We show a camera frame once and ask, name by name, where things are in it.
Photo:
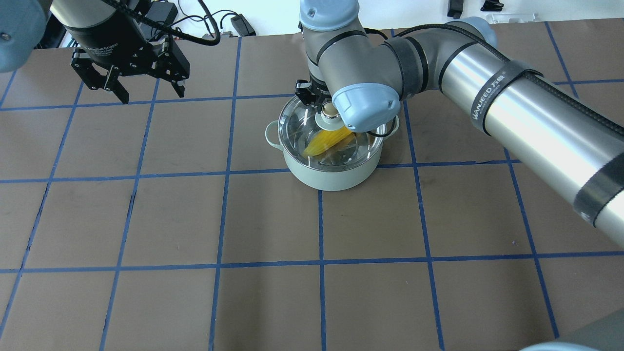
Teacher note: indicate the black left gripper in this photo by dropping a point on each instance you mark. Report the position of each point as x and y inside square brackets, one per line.
[113, 48]

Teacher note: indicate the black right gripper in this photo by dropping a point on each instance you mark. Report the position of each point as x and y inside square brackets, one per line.
[316, 89]

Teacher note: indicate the glass pot lid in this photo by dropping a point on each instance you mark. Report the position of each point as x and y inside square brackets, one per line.
[299, 123]

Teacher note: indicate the yellow corn cob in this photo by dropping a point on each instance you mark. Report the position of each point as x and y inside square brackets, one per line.
[324, 140]

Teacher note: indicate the pale green cooking pot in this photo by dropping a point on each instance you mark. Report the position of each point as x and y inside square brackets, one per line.
[321, 180]

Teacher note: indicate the brown paper table mat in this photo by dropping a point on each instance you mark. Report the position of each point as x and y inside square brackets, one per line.
[50, 298]

